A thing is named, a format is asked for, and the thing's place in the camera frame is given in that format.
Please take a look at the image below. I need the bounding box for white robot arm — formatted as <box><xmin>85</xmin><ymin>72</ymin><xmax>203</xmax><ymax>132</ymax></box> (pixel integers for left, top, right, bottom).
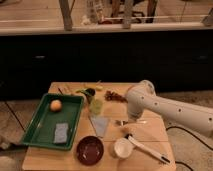
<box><xmin>125</xmin><ymin>80</ymin><xmax>213</xmax><ymax>138</ymax></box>

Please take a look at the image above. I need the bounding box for purple bowl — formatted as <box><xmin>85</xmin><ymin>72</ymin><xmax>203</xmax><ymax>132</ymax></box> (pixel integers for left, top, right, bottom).
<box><xmin>76</xmin><ymin>136</ymin><xmax>104</xmax><ymax>166</ymax></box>

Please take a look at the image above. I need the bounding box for white cup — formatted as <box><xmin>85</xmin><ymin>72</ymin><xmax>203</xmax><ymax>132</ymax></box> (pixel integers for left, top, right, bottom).
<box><xmin>114</xmin><ymin>138</ymin><xmax>133</xmax><ymax>159</ymax></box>

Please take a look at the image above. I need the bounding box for wooden table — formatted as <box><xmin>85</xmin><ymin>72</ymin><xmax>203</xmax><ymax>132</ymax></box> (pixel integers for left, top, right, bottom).
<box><xmin>22</xmin><ymin>82</ymin><xmax>176</xmax><ymax>171</ymax></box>

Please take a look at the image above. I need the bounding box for grey cloth piece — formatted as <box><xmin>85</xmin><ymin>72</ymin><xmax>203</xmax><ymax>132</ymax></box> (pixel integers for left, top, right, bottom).
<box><xmin>90</xmin><ymin>116</ymin><xmax>109</xmax><ymax>138</ymax></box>

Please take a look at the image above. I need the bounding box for brown dried cluster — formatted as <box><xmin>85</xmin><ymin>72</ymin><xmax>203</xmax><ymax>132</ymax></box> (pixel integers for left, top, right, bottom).
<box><xmin>105</xmin><ymin>91</ymin><xmax>126</xmax><ymax>102</ymax></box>

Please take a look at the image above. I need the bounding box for light green cup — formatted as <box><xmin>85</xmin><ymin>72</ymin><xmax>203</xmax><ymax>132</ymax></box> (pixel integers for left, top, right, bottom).
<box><xmin>89</xmin><ymin>99</ymin><xmax>102</xmax><ymax>115</ymax></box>

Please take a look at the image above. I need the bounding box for yellow toy food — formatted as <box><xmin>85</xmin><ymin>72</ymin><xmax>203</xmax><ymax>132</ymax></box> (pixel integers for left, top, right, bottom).
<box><xmin>83</xmin><ymin>80</ymin><xmax>105</xmax><ymax>92</ymax></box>

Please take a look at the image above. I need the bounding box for dark green vegetable toy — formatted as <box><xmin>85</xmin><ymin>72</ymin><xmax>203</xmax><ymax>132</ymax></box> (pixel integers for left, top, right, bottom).
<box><xmin>77</xmin><ymin>88</ymin><xmax>96</xmax><ymax>103</ymax></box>

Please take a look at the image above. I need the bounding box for grey sponge in tray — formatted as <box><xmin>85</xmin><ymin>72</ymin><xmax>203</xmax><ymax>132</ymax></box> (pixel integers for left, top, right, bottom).
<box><xmin>54</xmin><ymin>123</ymin><xmax>68</xmax><ymax>144</ymax></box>

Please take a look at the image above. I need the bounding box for green plastic tray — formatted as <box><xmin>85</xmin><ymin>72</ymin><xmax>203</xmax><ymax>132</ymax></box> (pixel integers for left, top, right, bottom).
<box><xmin>21</xmin><ymin>93</ymin><xmax>84</xmax><ymax>150</ymax></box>

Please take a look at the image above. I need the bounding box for orange ball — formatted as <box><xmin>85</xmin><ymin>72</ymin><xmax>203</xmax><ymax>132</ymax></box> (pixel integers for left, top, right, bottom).
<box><xmin>50</xmin><ymin>100</ymin><xmax>62</xmax><ymax>112</ymax></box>

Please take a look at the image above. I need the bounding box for black power cable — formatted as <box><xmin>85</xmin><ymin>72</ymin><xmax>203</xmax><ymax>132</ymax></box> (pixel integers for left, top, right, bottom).
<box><xmin>165</xmin><ymin>125</ymin><xmax>213</xmax><ymax>171</ymax></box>

